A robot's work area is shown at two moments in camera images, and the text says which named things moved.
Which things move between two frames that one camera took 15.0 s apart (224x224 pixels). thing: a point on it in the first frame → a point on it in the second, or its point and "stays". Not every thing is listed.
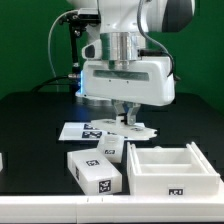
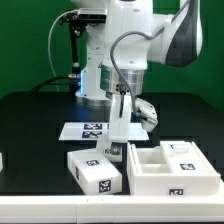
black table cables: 46,82 stays
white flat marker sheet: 87,131 stays
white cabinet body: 170,171 stays
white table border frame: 203,208 stays
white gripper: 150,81 → 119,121
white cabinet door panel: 121,128 → 185,159
